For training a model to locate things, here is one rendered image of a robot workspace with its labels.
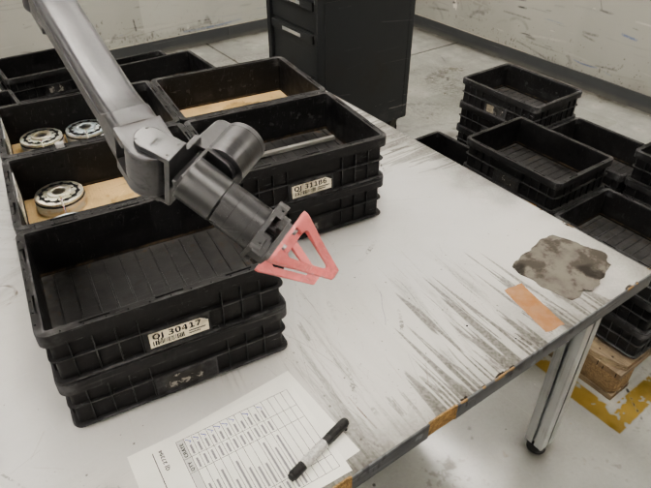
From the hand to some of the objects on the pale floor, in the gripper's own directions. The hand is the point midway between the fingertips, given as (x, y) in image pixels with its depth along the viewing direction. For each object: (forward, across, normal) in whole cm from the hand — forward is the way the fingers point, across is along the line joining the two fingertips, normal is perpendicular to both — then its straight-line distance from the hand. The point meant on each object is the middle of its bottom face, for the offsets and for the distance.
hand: (320, 274), depth 71 cm
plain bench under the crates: (+13, -128, -30) cm, 132 cm away
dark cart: (-1, -246, +120) cm, 274 cm away
